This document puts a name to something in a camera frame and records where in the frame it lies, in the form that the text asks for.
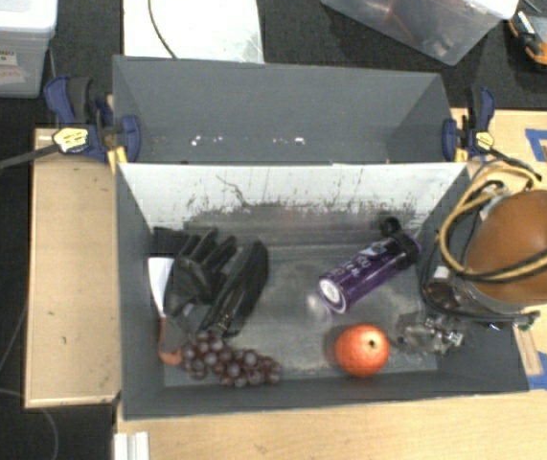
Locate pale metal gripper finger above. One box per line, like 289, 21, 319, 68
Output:
404, 334, 465, 356
397, 316, 465, 342

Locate orange fruit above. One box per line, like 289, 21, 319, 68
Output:
333, 323, 392, 380

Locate grey metal bin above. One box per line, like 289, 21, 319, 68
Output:
111, 54, 531, 421

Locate pale wood board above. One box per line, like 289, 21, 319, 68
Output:
24, 127, 123, 409

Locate grey and orange tool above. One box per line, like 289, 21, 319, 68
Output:
157, 312, 187, 367

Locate dark red toy grapes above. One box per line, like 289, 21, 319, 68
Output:
178, 330, 283, 389

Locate purple bottle with black cap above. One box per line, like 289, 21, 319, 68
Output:
318, 216, 422, 316

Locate black glove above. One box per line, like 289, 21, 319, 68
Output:
150, 226, 270, 339

